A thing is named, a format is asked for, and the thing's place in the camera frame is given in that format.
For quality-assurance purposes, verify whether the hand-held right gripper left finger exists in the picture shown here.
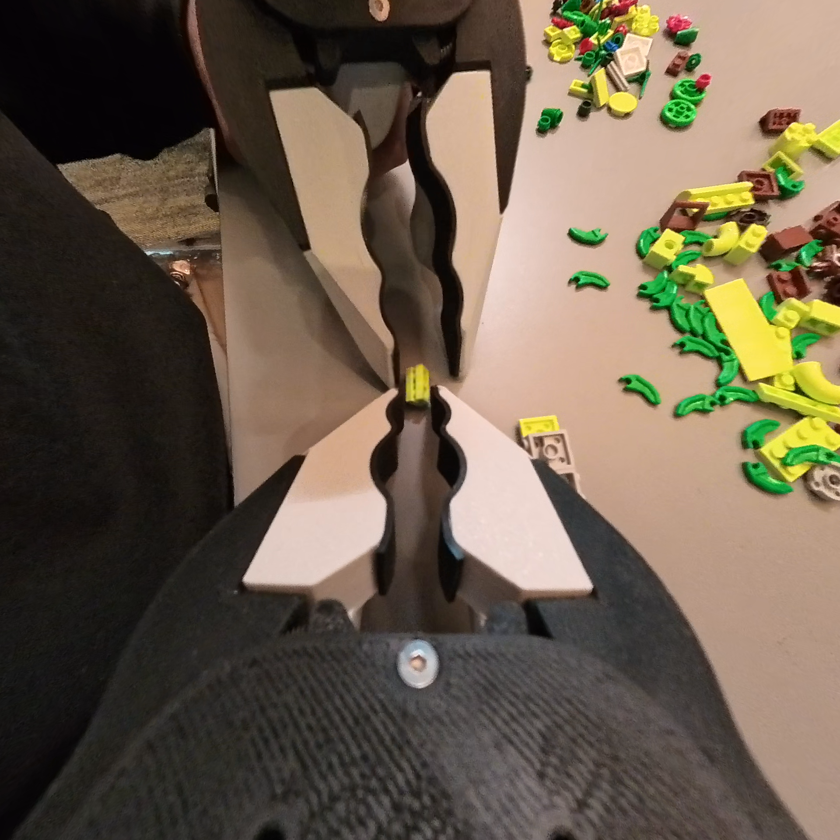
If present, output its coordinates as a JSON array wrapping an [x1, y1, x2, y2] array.
[[241, 386, 401, 629]]

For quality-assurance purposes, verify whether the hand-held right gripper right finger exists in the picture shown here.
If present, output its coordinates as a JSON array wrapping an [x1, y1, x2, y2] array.
[[430, 386, 595, 624]]

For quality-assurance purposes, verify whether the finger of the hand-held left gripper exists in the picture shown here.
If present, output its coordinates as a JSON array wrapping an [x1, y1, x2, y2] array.
[[405, 71, 504, 378], [269, 84, 400, 388]]

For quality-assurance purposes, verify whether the light grey bracket brick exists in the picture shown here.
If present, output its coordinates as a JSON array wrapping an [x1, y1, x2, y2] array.
[[528, 430, 578, 473]]

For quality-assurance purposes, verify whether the lime long studded plate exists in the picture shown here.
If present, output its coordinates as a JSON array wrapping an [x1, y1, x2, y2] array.
[[518, 415, 585, 497]]

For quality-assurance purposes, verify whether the heap of small brick parts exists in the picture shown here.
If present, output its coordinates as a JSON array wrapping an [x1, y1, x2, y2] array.
[[543, 0, 713, 129]]

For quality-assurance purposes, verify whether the pile of mixed toy bricks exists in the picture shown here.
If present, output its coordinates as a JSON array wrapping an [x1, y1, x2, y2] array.
[[635, 105, 840, 503]]

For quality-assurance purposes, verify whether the person's left forearm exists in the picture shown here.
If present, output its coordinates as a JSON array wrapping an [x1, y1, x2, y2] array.
[[0, 0, 211, 158]]

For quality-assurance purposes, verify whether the person's left hand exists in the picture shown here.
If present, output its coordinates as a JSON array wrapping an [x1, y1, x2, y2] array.
[[373, 118, 414, 179]]

